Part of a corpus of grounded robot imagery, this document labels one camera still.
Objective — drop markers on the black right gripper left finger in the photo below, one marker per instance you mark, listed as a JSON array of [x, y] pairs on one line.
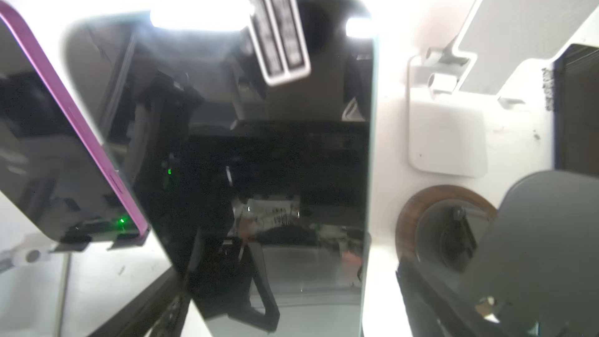
[[140, 309]]

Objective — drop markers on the black phone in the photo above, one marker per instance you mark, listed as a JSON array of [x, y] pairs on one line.
[[576, 110], [257, 194], [53, 168]]

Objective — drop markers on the round wooden phone stand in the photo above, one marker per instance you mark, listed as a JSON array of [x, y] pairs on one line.
[[528, 266]]

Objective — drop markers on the white right phone stand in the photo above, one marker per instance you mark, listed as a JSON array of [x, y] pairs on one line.
[[446, 136]]

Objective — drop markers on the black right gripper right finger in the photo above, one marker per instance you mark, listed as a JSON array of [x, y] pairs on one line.
[[434, 310]]

